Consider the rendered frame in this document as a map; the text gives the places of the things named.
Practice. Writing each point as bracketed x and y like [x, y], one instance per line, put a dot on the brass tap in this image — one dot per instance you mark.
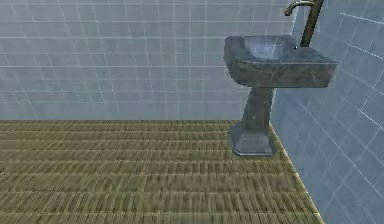
[310, 23]

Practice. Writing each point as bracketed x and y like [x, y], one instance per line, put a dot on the grey stone pedestal sink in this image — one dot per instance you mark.
[266, 70]

